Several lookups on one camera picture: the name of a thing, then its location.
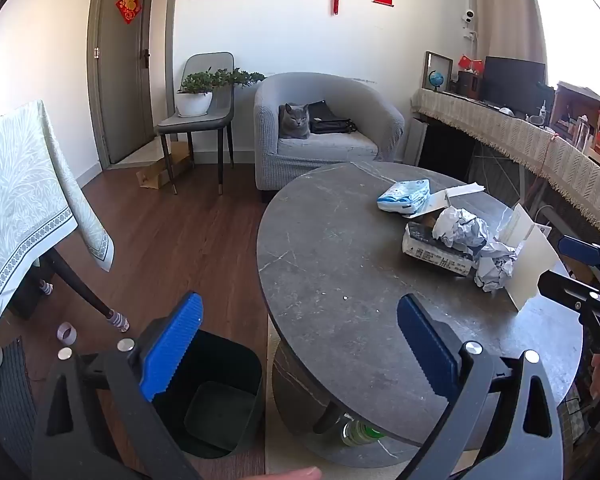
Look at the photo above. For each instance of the white card carton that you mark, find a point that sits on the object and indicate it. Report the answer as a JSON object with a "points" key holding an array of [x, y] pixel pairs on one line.
{"points": [[530, 270]]}

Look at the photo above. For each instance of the white security camera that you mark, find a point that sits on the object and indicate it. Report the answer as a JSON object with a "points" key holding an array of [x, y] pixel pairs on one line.
{"points": [[469, 17]]}

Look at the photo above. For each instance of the grey armchair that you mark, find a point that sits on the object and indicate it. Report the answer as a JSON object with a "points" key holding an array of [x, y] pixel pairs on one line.
{"points": [[330, 150]]}

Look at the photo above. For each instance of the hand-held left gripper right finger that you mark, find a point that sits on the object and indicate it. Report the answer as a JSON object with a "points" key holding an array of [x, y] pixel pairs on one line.
{"points": [[425, 345]]}

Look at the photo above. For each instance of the grey cat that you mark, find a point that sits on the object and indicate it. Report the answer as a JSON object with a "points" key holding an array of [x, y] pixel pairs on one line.
{"points": [[294, 122]]}

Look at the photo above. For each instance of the small paper ball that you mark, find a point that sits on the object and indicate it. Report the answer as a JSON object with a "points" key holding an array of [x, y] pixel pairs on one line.
{"points": [[495, 270]]}

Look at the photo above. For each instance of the beige lace cloth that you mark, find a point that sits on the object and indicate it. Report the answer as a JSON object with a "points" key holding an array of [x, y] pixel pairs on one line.
{"points": [[505, 130]]}

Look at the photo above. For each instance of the blue white tissue packet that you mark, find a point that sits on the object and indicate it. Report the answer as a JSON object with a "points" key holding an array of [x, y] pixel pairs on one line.
{"points": [[402, 197]]}

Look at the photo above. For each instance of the red diamond door decoration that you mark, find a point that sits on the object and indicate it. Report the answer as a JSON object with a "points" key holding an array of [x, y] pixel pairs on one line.
{"points": [[128, 6]]}

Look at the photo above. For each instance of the white board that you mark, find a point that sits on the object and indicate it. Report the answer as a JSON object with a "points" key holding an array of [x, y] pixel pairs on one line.
{"points": [[416, 140]]}

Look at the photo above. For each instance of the wooden picture frame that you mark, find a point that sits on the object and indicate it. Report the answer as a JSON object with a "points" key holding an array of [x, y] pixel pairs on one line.
{"points": [[437, 60]]}

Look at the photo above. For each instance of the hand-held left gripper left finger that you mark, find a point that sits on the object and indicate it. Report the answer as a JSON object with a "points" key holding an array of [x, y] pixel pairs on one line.
{"points": [[172, 345]]}

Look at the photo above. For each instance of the black monitor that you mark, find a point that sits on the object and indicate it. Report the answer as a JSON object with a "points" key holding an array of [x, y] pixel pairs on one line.
{"points": [[512, 80]]}

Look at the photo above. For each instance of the tape roll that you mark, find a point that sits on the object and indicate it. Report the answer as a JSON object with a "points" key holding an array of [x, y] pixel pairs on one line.
{"points": [[66, 332]]}

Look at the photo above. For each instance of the clear bottle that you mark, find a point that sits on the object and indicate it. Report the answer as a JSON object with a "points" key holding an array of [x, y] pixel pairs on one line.
{"points": [[360, 434]]}

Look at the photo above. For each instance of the brown cardboard storage box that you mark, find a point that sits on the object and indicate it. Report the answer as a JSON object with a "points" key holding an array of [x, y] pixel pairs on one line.
{"points": [[580, 97]]}

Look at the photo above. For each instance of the grey door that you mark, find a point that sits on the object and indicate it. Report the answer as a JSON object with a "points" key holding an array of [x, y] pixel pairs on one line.
{"points": [[120, 85]]}

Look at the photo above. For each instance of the pale green patterned tablecloth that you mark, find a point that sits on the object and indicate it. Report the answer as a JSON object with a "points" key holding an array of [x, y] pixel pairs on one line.
{"points": [[20, 200]]}

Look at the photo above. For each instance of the round grey coffee table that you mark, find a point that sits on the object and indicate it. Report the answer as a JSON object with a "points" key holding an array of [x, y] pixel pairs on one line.
{"points": [[340, 270]]}

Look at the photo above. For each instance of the small blue globe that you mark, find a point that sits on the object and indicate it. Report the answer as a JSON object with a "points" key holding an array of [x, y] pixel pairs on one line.
{"points": [[436, 79]]}

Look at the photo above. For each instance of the small red flags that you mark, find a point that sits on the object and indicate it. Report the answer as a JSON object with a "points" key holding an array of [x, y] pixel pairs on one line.
{"points": [[471, 62]]}

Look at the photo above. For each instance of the dark floor mat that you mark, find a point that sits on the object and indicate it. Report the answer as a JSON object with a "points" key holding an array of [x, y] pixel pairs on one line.
{"points": [[10, 410]]}

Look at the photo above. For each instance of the potted plant in white pot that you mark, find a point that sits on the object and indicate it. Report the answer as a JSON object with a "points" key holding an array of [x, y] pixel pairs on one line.
{"points": [[195, 102]]}

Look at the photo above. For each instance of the dark table leg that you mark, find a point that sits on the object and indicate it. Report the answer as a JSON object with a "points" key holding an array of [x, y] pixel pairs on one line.
{"points": [[80, 285], [45, 288]]}

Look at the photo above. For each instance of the large paper ball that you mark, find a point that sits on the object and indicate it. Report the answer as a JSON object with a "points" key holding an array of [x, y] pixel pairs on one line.
{"points": [[457, 225]]}

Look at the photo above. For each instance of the person's left hand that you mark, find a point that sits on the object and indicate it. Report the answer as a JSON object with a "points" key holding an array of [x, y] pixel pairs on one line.
{"points": [[297, 474]]}

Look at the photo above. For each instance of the flat cardboard box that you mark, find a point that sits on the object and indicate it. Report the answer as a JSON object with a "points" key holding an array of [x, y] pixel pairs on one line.
{"points": [[155, 172]]}

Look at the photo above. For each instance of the dark printed box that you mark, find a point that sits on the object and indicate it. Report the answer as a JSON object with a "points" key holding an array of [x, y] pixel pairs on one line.
{"points": [[430, 252]]}

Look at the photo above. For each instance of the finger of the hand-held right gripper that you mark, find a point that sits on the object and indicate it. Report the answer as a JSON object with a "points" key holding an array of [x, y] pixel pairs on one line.
{"points": [[565, 285], [577, 249]]}

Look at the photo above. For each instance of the grey dining chair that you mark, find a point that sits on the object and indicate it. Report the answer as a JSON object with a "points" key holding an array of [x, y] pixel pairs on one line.
{"points": [[195, 122]]}

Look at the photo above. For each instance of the black bag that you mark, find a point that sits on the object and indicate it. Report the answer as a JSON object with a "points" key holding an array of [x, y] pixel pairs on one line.
{"points": [[330, 117]]}

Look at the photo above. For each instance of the dark green trash bin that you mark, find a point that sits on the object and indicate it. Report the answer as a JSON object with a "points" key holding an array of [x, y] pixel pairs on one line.
{"points": [[215, 410]]}

